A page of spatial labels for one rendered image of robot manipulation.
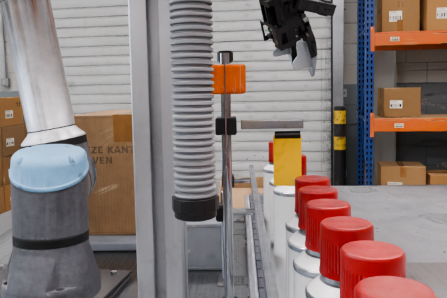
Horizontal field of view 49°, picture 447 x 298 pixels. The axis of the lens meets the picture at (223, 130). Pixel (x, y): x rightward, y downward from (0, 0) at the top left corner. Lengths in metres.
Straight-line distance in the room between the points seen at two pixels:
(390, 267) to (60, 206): 0.59
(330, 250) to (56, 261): 0.55
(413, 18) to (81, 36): 3.24
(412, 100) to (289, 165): 3.84
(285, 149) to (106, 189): 0.66
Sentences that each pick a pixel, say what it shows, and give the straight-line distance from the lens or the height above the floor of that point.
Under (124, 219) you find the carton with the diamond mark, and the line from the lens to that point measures 1.13.
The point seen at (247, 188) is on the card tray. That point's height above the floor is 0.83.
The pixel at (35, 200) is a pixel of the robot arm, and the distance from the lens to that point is 0.78.
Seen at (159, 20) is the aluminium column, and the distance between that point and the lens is 0.47.
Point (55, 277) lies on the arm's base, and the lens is 0.81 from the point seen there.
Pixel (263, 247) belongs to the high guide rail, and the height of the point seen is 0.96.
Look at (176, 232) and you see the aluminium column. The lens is 0.48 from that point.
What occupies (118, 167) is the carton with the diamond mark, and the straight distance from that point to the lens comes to 1.11.
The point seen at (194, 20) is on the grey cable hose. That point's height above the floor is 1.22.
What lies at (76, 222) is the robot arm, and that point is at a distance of 0.80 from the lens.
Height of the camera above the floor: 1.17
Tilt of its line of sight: 5 degrees down
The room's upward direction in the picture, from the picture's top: 1 degrees counter-clockwise
